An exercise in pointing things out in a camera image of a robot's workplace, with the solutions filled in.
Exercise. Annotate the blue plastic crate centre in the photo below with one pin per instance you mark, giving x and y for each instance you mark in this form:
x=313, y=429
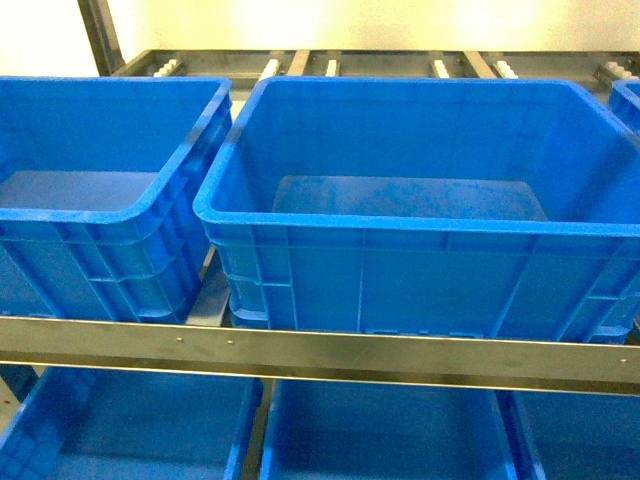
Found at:
x=504, y=209

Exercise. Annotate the blue plastic crate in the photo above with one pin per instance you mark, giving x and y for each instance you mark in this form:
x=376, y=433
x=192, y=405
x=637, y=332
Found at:
x=504, y=209
x=624, y=102
x=98, y=180

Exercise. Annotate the lower blue crate centre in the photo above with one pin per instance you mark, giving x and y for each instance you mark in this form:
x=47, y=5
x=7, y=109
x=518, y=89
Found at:
x=324, y=430

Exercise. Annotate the blue plastic crate left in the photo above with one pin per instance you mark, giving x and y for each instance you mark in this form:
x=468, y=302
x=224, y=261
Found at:
x=98, y=180

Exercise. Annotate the lower blue crate left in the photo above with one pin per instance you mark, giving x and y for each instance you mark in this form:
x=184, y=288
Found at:
x=107, y=424

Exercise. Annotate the lower blue crate right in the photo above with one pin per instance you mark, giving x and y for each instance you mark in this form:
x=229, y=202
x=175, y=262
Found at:
x=572, y=436

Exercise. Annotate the blue plastic crate right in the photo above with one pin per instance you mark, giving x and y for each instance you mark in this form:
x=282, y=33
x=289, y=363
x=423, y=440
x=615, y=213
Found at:
x=624, y=102

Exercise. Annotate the metal roller rack frame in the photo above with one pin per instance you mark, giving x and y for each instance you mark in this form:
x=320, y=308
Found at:
x=291, y=355

